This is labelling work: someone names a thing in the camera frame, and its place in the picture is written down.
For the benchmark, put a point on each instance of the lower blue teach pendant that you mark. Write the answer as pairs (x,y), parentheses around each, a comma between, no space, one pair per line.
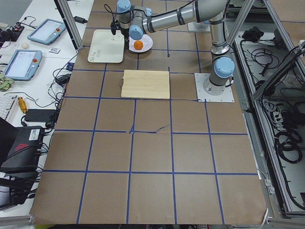
(23,65)

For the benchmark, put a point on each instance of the orange fruit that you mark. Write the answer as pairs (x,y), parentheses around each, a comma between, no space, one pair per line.
(138,45)

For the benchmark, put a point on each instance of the black flat power brick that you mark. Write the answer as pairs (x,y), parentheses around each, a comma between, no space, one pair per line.
(39,115)

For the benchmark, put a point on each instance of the beige round ball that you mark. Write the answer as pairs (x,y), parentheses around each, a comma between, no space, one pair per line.
(25,46)

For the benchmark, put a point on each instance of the white round plate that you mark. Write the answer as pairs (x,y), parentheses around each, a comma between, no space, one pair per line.
(147,41)

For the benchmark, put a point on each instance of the aluminium frame post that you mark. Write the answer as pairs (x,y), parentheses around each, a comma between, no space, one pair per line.
(67,17)

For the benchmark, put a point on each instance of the green tape dispenser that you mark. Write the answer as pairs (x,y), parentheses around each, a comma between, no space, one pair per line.
(5,83)

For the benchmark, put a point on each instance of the bamboo cutting board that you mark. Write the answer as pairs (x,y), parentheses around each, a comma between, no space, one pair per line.
(146,84)

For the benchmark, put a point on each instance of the black computer box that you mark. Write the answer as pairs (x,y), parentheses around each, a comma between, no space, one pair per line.
(19,148)

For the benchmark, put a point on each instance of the black power adapter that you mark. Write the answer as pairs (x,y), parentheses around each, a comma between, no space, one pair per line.
(80,19)

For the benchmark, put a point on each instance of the blue teach pendant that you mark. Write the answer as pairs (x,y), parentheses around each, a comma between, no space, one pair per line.
(47,32)
(23,65)

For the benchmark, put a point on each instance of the upper blue teach pendant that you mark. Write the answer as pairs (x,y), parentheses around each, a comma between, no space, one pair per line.
(47,32)

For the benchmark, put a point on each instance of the cream bear tray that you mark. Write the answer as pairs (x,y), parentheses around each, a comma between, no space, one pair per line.
(106,47)

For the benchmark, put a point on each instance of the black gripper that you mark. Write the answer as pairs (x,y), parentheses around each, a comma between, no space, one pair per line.
(125,32)

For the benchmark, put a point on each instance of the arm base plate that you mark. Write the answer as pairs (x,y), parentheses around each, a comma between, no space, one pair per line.
(207,92)
(203,27)

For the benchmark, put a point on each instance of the white keyboard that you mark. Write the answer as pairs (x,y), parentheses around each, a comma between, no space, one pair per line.
(7,105)

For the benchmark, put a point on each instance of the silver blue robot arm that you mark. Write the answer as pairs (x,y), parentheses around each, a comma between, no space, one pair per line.
(135,21)

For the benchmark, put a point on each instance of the small white card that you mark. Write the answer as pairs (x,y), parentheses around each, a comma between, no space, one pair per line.
(54,50)

